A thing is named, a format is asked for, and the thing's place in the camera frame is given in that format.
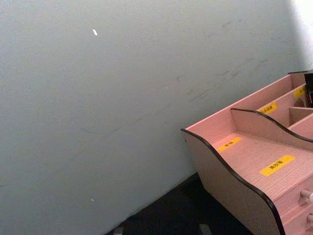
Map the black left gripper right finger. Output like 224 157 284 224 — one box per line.
198 223 214 235

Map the black table cloth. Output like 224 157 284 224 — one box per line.
105 172 255 235

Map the pink wooden desk organizer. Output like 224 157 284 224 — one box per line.
180 70 313 235

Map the pink drawer with white knob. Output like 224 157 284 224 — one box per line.
283 204 313 235
278 177 313 218

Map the black box in organizer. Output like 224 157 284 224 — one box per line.
304 71 313 108

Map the pale grey wall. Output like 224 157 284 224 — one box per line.
0 0 313 235

